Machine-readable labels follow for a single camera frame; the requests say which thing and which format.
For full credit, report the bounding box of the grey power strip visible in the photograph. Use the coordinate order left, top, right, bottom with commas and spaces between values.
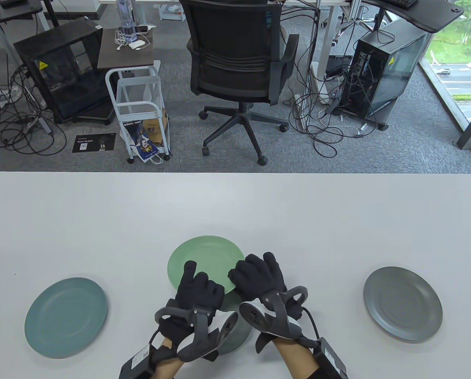
25, 116, 53, 135

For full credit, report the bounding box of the clear water bottle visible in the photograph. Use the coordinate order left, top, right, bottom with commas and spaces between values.
116, 0, 137, 42

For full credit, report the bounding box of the dark desk with white legs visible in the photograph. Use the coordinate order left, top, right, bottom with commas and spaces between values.
0, 0, 48, 34

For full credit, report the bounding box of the blue printed bag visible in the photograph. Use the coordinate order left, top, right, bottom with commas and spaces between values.
121, 118, 164, 163

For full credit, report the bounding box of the grey plate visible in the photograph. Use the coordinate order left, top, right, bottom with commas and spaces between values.
363, 266, 443, 342
220, 292, 253, 355

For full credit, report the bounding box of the person's left hand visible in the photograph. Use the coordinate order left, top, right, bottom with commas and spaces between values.
158, 261, 225, 362

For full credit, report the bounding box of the grey right hand controller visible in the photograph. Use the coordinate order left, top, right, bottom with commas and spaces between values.
239, 287, 309, 340

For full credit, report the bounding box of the black cable tangle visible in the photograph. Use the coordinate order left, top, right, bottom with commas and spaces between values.
0, 36, 68, 156
289, 59, 378, 158

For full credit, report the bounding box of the person's right forearm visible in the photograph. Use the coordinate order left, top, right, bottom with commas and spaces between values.
273, 338, 321, 379

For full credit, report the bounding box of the dark wooden side table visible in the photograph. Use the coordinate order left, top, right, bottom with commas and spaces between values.
97, 27, 161, 71

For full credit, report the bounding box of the black leaflet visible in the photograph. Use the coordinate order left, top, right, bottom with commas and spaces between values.
72, 134, 116, 154

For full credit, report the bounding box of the green plate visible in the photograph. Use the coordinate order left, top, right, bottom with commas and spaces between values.
167, 236, 246, 295

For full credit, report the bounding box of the grey left hand controller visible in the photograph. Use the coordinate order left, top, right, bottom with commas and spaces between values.
154, 308, 239, 363

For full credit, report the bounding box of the white charger with cable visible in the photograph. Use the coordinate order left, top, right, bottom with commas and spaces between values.
115, 31, 147, 51

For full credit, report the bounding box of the teal plate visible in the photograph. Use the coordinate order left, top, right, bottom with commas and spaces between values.
25, 277, 108, 359

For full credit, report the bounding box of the grey hand controller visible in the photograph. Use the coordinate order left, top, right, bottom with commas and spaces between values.
154, 308, 239, 363
239, 287, 309, 340

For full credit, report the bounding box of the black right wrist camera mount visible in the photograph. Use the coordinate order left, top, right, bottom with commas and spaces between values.
298, 306, 348, 379

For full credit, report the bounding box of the black office chair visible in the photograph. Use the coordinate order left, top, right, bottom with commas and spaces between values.
179, 0, 300, 166

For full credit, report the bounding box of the glass window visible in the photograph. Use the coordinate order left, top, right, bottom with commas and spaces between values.
419, 0, 471, 133

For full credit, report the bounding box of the white plastic basket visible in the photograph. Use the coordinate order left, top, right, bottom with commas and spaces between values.
158, 3, 188, 21

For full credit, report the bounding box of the black computer tower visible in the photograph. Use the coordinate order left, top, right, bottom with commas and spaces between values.
340, 18, 431, 131

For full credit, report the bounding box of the brown paper bag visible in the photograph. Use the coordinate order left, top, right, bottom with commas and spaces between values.
141, 111, 169, 147

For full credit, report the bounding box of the black curved desk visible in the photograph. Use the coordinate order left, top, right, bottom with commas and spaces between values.
362, 0, 465, 33

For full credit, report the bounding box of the person's right hand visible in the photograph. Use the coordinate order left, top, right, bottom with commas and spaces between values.
228, 252, 304, 320

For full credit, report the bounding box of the white rolling cart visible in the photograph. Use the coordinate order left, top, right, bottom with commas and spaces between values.
105, 61, 172, 164

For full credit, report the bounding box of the person's left forearm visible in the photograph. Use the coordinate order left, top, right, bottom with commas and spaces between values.
154, 338, 184, 379

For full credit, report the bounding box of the black glass computer case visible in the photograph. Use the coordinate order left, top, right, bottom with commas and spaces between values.
13, 17, 115, 125

